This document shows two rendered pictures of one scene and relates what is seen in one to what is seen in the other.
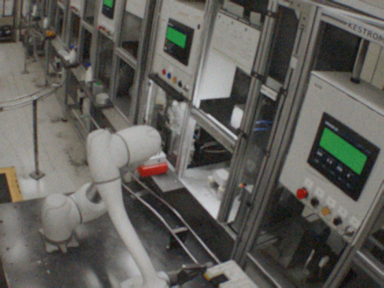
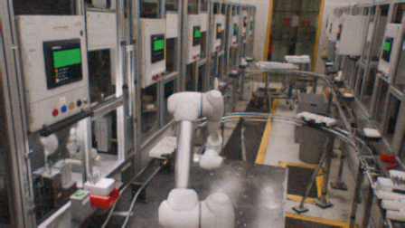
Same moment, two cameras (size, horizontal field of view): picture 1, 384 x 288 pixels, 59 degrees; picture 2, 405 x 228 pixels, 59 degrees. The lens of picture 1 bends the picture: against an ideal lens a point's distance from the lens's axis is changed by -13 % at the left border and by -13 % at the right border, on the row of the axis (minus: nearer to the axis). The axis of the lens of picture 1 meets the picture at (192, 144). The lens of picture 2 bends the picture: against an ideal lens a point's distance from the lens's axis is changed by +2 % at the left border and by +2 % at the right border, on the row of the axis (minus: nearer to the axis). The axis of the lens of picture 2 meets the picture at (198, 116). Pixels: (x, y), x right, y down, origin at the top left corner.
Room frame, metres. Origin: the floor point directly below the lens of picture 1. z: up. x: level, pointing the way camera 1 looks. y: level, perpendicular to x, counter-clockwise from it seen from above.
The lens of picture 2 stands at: (2.44, 1.81, 1.88)
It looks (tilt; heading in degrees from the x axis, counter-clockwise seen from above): 16 degrees down; 232
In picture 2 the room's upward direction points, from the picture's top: 2 degrees clockwise
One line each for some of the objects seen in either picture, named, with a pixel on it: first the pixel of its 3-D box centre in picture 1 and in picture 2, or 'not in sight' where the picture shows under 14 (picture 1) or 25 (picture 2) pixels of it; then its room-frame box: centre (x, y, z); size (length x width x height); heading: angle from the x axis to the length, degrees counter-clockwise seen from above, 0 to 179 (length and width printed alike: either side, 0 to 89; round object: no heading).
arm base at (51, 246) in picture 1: (59, 237); not in sight; (1.30, 0.58, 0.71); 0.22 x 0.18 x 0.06; 37
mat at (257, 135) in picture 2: not in sight; (258, 117); (-2.39, -2.51, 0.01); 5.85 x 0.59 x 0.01; 37
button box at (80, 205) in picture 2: not in sight; (79, 204); (1.95, 0.29, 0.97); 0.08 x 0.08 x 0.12; 37
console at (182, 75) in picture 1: (194, 44); (37, 67); (2.03, 0.09, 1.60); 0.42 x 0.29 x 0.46; 37
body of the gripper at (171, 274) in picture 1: (175, 277); not in sight; (1.08, -0.04, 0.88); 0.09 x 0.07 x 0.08; 127
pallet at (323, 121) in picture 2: not in sight; (315, 120); (-0.65, -0.18, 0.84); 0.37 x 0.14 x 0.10; 95
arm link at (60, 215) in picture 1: (57, 214); (217, 214); (1.33, 0.58, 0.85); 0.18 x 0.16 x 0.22; 142
